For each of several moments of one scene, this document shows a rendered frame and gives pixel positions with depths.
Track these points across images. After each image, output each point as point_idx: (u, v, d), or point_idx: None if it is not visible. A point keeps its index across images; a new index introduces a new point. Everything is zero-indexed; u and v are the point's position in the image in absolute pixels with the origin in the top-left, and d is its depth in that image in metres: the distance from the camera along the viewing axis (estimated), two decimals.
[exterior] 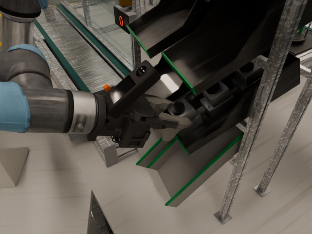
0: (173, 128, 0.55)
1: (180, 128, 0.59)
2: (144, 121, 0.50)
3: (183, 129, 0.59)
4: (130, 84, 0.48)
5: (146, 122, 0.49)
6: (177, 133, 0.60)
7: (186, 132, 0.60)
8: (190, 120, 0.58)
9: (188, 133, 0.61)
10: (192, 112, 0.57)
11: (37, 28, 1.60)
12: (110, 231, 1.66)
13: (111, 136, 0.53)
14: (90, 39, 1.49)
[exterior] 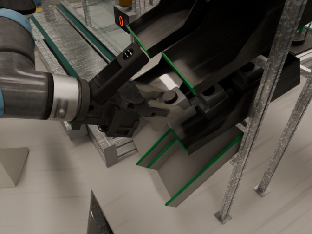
0: (164, 117, 0.52)
1: (172, 118, 0.55)
2: (132, 108, 0.47)
3: (175, 119, 0.56)
4: (116, 68, 0.44)
5: (134, 109, 0.46)
6: (168, 124, 0.56)
7: (178, 122, 0.57)
8: (183, 110, 0.55)
9: (180, 123, 0.57)
10: (185, 101, 0.53)
11: (37, 28, 1.60)
12: (110, 231, 1.66)
13: (97, 125, 0.50)
14: (90, 39, 1.49)
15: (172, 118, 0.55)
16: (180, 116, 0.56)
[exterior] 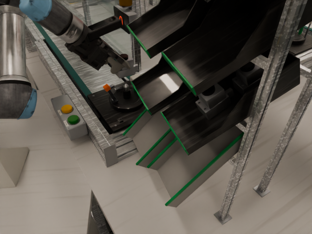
0: (119, 65, 0.87)
1: (122, 70, 0.91)
2: (106, 49, 0.81)
3: (123, 72, 0.92)
4: (104, 23, 0.80)
5: (108, 50, 0.81)
6: (118, 74, 0.92)
7: (124, 75, 0.93)
8: None
9: (125, 76, 0.93)
10: (132, 61, 0.91)
11: (37, 28, 1.60)
12: (110, 231, 1.66)
13: (80, 55, 0.81)
14: None
15: (122, 70, 0.91)
16: (126, 71, 0.92)
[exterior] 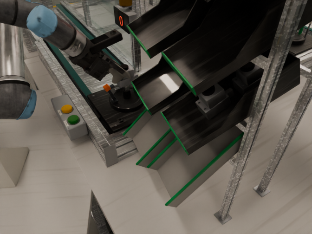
0: (120, 75, 0.92)
1: (122, 80, 0.96)
2: (107, 61, 0.86)
3: (124, 81, 0.96)
4: (105, 37, 0.85)
5: (109, 61, 0.86)
6: (119, 83, 0.96)
7: (125, 84, 0.97)
8: None
9: (126, 86, 0.98)
10: (132, 71, 0.96)
11: None
12: (110, 231, 1.66)
13: (83, 68, 0.86)
14: (90, 39, 1.49)
15: (123, 80, 0.96)
16: (127, 81, 0.97)
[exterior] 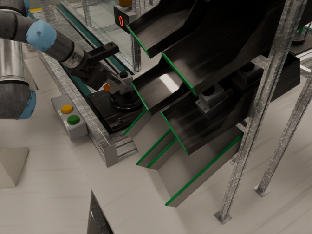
0: (117, 86, 0.95)
1: (122, 87, 0.98)
2: (104, 73, 0.89)
3: (124, 88, 0.99)
4: (102, 49, 0.87)
5: (106, 73, 0.88)
6: (119, 90, 0.99)
7: (125, 91, 1.00)
8: (129, 83, 0.98)
9: (126, 92, 1.00)
10: (131, 78, 0.98)
11: None
12: (110, 231, 1.66)
13: (81, 78, 0.89)
14: (90, 39, 1.49)
15: None
16: (127, 87, 0.99)
